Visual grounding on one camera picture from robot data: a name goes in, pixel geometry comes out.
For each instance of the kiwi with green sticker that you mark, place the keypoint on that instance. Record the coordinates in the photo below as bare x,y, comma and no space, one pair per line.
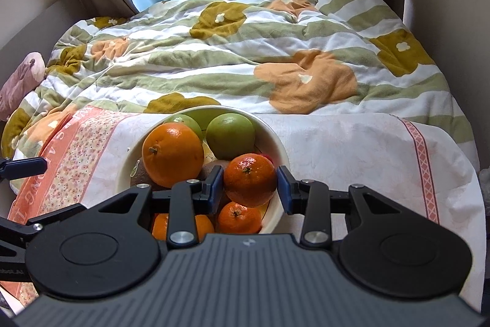
139,175

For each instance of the striped floral duvet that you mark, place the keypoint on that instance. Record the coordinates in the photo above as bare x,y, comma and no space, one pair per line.
291,57

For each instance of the dark orange mandarin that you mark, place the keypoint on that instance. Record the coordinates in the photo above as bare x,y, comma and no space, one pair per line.
250,180

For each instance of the green apple right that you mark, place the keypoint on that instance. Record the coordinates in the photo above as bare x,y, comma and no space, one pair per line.
230,135

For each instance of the cream bowl with duck print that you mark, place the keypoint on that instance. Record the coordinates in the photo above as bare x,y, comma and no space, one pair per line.
265,142

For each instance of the green apple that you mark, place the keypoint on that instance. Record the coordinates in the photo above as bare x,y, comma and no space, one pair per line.
230,135
188,121

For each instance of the small mandarin on cloth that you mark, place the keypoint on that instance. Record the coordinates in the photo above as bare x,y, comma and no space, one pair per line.
159,229

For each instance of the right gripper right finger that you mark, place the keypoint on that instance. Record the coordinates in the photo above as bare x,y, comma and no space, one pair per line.
311,199

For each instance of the grey bed headboard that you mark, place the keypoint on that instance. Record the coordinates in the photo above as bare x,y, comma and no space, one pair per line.
41,34

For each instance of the green apple left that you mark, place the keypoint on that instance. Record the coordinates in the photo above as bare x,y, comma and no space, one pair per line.
188,121

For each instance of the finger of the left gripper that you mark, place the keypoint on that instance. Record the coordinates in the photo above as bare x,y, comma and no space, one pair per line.
28,167
36,224

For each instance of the pink plush toy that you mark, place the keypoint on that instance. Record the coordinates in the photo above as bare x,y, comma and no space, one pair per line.
29,74

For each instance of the small orange mandarin in bowl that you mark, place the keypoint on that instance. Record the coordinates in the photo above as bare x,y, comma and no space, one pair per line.
235,218

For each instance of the large orange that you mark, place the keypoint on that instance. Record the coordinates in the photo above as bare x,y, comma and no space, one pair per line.
172,153

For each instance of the brown kiwi right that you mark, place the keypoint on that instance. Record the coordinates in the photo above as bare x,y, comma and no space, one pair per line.
208,167

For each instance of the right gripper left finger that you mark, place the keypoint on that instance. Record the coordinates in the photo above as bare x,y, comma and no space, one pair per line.
188,199

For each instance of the red cherry tomato in bowl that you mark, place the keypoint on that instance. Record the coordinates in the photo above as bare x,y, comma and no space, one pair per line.
267,157

